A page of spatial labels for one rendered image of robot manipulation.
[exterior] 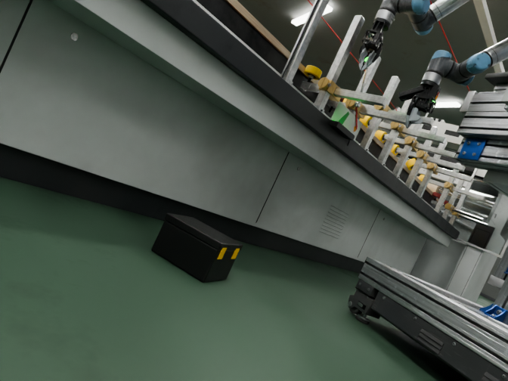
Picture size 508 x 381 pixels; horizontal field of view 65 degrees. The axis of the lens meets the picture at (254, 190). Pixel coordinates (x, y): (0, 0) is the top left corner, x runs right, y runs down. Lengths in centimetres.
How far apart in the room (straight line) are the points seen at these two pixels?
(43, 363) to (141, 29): 90
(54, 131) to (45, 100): 10
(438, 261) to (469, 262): 33
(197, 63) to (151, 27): 18
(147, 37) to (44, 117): 40
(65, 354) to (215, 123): 123
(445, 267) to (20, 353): 411
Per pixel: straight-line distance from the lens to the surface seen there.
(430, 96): 191
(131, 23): 120
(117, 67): 141
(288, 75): 158
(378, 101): 170
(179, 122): 156
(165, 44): 126
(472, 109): 176
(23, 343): 60
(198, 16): 127
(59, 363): 58
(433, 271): 444
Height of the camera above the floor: 30
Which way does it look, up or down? 1 degrees down
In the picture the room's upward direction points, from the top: 25 degrees clockwise
